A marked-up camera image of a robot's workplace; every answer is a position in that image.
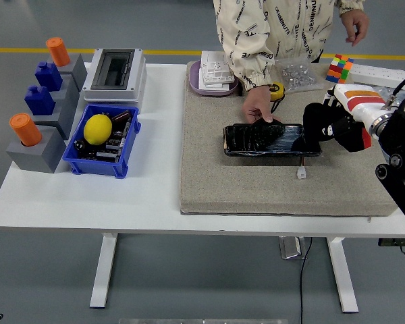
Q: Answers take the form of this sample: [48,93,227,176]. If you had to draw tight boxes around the person's left hand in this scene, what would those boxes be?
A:
[340,8,371,47]

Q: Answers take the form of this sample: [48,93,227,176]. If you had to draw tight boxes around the person's right hand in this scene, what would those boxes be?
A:
[242,84,283,125]

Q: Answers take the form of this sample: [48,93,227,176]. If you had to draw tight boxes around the black film-wrapped panel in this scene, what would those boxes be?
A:
[222,123,323,159]

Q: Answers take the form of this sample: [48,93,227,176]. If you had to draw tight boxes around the multicoloured puzzle cube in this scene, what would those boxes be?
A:
[325,53,354,85]

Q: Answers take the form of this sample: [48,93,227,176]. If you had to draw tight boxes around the black rag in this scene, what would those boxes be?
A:
[302,102,364,153]

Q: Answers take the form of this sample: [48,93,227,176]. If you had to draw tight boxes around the yellow tape measure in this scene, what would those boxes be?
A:
[268,82,286,114]

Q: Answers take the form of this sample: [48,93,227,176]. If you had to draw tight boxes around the clear bag of metal nuts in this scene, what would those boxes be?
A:
[273,56,325,94]

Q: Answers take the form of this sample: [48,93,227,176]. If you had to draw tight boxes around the white power strip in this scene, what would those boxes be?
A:
[349,63,405,85]

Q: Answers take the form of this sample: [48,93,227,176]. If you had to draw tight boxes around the purple oval tray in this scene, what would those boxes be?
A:
[188,59,240,98]

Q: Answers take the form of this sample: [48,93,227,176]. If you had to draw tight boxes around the person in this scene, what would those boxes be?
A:
[212,0,365,92]

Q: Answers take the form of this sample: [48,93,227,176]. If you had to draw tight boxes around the grey-brown mat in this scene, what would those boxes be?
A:
[180,60,402,217]

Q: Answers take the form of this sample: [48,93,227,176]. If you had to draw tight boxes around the white table leg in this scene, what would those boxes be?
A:
[325,236,359,313]
[89,232,119,308]

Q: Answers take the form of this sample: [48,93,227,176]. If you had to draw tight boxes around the brown cylindrical capacitor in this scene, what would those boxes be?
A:
[111,109,133,123]

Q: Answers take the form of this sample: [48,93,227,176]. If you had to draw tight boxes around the silver table control box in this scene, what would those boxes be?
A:
[278,236,308,260]

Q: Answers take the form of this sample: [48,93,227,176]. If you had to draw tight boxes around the dark circuit board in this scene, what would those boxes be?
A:
[73,114,133,163]

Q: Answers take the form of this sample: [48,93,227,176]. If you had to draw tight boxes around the yellow lemon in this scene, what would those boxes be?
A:
[83,113,113,146]

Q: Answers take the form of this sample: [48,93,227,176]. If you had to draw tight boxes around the grey cube block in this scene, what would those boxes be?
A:
[49,74,81,104]
[5,125,68,175]
[32,89,79,141]
[55,53,88,92]

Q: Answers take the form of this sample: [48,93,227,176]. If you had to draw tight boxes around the blue plastic bin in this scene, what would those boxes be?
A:
[62,103,142,179]

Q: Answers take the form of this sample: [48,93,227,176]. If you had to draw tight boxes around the orange cylinder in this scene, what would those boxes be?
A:
[46,36,71,68]
[9,113,43,148]

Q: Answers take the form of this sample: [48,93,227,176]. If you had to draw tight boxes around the blue plastic block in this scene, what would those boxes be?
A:
[34,61,63,92]
[24,85,56,117]

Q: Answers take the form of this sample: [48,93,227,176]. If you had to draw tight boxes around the white switch plate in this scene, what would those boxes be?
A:
[198,67,232,91]
[200,50,236,85]

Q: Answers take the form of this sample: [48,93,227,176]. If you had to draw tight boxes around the white wire connector plug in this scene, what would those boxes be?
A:
[295,157,308,180]

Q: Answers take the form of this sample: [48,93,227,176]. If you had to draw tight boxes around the grey electrical enclosure box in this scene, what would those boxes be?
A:
[80,48,146,108]

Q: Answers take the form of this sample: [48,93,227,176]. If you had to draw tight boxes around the black floor cable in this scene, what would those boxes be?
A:
[298,237,313,324]

